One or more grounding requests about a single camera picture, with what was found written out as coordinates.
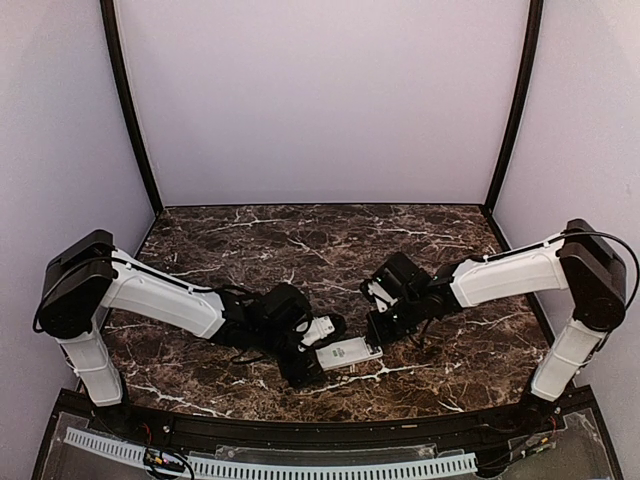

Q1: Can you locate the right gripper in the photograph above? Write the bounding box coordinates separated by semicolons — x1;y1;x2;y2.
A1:
365;293;425;347

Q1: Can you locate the white remote control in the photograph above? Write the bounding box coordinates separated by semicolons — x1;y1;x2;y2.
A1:
315;337;383;371

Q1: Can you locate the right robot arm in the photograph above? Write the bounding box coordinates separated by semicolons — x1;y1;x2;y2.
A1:
360;218;639;434

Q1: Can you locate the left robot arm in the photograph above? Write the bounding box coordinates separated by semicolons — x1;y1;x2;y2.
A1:
33;230;336;436

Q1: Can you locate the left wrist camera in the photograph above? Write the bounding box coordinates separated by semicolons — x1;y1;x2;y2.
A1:
295;314;346;351

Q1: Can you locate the black front rail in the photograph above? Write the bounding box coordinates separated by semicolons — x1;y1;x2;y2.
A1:
105;406;519;452

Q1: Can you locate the white slotted cable duct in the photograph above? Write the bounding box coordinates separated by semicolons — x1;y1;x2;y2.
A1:
64;428;477;480

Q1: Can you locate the right black frame post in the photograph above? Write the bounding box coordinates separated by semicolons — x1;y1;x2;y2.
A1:
483;0;544;217

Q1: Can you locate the black frame post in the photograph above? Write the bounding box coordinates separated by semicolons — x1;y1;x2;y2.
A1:
483;0;544;217
99;0;164;216

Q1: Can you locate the left black frame post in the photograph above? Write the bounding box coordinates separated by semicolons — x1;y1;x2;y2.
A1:
99;0;164;216

